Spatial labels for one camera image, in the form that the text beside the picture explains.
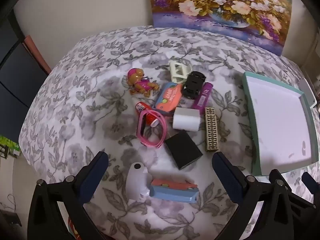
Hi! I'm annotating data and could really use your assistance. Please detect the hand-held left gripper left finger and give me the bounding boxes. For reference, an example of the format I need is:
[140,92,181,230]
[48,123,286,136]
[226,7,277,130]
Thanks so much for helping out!
[27,151,110,240]

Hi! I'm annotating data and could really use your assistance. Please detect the pink watch band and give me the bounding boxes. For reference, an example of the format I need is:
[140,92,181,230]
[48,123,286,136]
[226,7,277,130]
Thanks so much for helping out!
[136,109,167,147]

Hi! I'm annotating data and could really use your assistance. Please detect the purple rectangular packet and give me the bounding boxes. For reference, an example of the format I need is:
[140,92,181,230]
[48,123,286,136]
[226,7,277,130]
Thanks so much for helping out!
[192,82,213,110]

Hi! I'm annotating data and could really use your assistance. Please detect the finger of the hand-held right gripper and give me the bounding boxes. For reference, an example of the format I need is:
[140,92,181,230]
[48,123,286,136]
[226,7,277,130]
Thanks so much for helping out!
[289,172,320,220]

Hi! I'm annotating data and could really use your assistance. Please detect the light blue block orange top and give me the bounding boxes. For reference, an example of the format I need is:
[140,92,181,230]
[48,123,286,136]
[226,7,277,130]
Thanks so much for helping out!
[149,179,199,203]

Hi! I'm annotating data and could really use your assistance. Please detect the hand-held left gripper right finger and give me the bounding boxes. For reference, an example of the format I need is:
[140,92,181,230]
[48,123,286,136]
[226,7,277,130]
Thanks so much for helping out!
[212,152,294,240]

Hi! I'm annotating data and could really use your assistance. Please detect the cream plastic hair clip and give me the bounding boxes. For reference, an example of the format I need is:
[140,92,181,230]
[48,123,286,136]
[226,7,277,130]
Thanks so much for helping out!
[169,60,192,83]

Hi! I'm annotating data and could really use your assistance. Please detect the reddish brown board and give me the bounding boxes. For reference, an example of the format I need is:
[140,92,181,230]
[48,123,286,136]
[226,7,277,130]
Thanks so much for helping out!
[24,35,52,74]

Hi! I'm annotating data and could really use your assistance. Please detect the dark cabinet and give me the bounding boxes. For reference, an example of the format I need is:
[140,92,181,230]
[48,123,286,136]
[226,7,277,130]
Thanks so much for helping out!
[0,12,52,110]

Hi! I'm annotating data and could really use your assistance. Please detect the white flat device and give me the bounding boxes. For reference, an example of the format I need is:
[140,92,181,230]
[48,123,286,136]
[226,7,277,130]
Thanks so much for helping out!
[297,78,317,109]

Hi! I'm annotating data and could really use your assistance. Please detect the gold patterned bar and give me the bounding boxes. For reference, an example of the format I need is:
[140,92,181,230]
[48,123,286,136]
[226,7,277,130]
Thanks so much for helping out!
[204,107,221,152]

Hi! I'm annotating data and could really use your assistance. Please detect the orange and blue toy case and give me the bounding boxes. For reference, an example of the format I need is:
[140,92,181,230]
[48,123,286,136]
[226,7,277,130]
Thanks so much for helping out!
[152,81,184,113]

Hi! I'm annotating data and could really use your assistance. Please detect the black toy car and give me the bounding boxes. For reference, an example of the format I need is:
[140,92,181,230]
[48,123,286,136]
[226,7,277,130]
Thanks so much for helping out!
[182,71,207,99]

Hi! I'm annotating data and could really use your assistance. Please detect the small orange bottle white label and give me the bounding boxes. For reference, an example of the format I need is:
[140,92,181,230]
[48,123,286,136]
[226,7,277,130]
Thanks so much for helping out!
[135,100,159,128]

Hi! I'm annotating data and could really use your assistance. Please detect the teal box lid tray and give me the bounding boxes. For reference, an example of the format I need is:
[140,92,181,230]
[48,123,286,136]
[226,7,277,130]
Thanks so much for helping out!
[241,71,320,176]

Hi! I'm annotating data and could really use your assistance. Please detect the floral painting canvas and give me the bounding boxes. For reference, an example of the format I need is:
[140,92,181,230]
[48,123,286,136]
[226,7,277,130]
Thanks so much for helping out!
[148,0,293,56]

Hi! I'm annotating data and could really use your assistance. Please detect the black rectangular box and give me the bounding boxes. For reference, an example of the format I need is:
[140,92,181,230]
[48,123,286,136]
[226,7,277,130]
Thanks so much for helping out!
[164,131,203,170]

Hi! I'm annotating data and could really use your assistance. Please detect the pink toy dog figure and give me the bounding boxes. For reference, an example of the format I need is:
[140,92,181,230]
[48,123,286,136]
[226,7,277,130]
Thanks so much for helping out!
[127,68,160,98]

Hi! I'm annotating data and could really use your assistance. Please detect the green item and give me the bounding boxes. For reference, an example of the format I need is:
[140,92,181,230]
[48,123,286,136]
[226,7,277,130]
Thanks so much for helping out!
[0,135,20,159]

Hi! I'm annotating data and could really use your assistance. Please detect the white charger plug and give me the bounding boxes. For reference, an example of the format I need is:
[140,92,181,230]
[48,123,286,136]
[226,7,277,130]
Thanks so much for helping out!
[172,107,202,132]

